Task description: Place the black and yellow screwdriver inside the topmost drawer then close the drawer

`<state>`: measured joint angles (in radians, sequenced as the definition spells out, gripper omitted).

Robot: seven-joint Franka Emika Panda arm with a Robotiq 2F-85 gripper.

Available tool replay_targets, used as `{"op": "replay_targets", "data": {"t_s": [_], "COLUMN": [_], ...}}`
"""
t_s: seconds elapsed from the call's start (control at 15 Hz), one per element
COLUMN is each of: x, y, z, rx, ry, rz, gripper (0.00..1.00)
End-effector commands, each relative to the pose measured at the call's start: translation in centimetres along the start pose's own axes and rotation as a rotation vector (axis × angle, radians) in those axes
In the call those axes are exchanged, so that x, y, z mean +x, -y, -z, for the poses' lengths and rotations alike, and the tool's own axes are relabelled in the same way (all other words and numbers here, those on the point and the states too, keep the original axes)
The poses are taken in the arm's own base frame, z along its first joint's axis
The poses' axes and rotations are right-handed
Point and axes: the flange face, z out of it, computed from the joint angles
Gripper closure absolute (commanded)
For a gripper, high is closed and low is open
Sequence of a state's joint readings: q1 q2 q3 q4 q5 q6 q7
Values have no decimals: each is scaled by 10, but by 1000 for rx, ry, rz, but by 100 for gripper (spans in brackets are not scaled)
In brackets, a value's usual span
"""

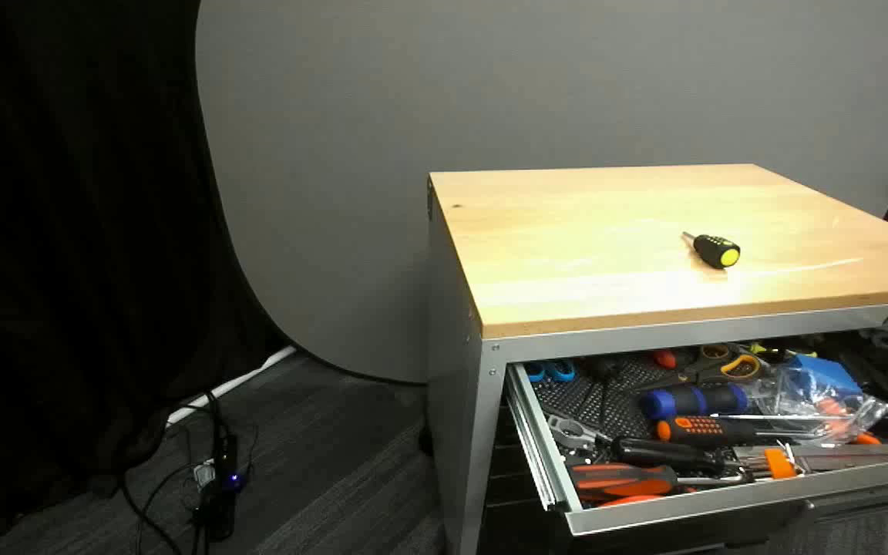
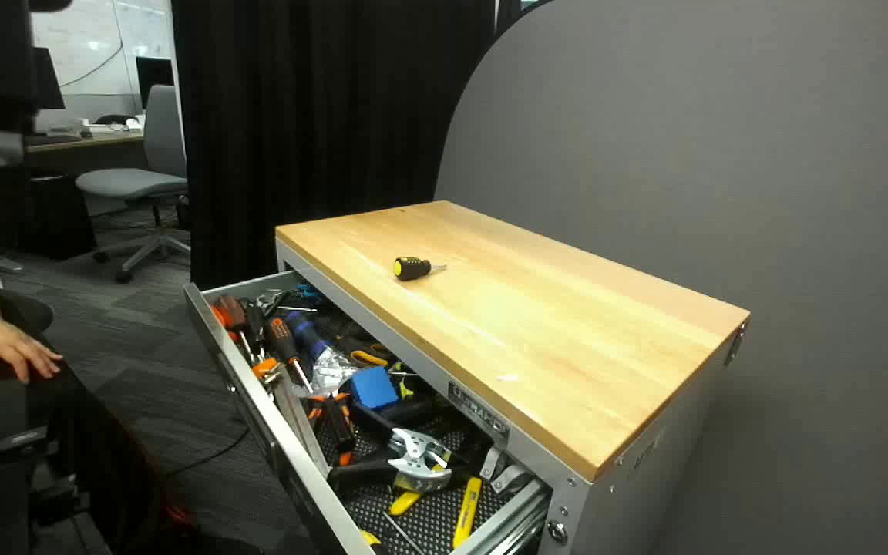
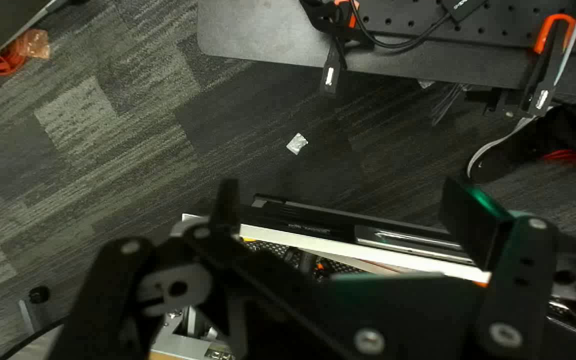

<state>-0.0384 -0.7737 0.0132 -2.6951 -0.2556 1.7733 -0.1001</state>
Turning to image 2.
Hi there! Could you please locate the person's bare hand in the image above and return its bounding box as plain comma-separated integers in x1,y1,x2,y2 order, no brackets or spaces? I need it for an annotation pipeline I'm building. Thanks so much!
0,316,61,382

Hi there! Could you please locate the black and yellow stubby screwdriver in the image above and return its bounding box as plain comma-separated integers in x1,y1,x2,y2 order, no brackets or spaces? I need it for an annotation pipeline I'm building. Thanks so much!
394,256,436,281

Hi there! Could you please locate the grey top drawer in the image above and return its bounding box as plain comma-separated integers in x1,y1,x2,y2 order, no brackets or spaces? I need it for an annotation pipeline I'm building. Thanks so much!
186,270,550,555

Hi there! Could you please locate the orange and black screwdriver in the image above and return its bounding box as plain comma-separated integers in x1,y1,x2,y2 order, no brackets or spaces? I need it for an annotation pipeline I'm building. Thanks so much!
267,316,313,392

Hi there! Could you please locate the background desk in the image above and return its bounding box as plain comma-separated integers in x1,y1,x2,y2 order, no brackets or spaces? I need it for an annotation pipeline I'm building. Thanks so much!
24,129,146,175

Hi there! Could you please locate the grey office chair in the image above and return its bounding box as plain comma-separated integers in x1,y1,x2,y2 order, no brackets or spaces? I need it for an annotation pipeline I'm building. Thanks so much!
75,82,190,283

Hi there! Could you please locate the clear plastic bag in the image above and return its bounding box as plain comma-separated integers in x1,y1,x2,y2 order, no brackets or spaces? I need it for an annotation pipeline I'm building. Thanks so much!
310,348,357,393

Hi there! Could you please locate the black curtain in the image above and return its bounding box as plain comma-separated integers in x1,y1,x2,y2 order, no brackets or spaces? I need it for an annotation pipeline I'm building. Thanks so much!
170,0,494,287

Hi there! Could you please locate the blue plastic block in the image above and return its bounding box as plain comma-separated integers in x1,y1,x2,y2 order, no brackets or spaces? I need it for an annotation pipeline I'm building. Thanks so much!
349,367,400,409

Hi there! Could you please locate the wooden top tool cabinet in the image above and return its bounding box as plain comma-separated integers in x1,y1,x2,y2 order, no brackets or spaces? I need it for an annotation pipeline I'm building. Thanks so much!
274,199,749,555

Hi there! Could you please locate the blue handled screwdriver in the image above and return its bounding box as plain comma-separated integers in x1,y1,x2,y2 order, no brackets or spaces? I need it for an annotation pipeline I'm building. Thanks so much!
285,310,330,359

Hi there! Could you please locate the yellow handled tool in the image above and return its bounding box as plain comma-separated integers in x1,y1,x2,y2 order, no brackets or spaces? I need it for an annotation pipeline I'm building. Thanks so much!
451,478,485,548

